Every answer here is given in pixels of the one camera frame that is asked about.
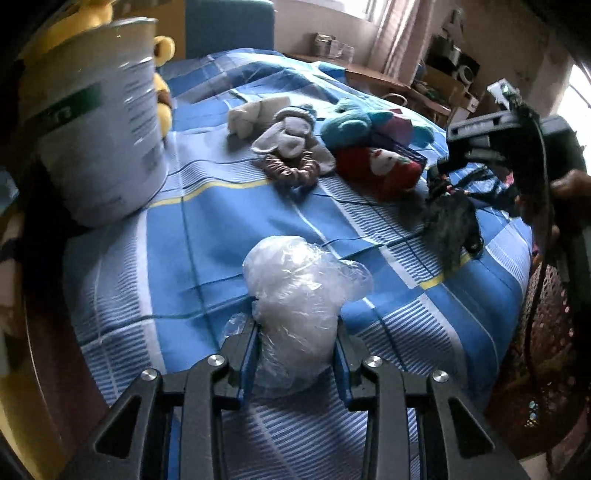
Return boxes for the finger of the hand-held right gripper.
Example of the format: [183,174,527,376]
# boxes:
[443,180,520,210]
[427,157,476,185]

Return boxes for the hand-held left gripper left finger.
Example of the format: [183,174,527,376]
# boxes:
[60,318,262,480]

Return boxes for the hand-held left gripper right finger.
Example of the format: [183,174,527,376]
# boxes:
[335,320,532,480]

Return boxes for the white stuffing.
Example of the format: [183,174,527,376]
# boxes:
[224,235,375,400]

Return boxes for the red plush toy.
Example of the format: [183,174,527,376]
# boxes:
[335,145,423,201]

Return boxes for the grey sock with blue band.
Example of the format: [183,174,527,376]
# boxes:
[250,105,335,176]

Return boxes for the brown scrunchie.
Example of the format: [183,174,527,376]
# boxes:
[263,152,320,186]

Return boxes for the white sock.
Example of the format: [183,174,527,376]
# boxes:
[228,97,291,141]

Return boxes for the person's right hand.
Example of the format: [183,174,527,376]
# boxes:
[515,168,591,241]

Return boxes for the brown cardboard box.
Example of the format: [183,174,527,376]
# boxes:
[422,65,481,112]

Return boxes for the dark device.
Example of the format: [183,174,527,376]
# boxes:
[427,37,481,84]

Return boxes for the teal plush toy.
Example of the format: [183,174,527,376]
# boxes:
[321,98,435,149]

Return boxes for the pale curtain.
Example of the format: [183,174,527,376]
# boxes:
[369,0,435,75]

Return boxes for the blue checked bedsheet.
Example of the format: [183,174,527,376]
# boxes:
[62,46,536,480]

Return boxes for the dark sequined cloth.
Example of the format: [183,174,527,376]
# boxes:
[485,249,591,462]

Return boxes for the padded headboard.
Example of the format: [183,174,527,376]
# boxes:
[185,0,275,61]

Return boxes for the white tin can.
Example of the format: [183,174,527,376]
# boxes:
[16,17,169,227]

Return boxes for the yellow plush toy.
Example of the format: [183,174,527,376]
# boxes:
[18,0,176,139]

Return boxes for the black cable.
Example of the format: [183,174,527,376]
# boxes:
[522,104,561,278]

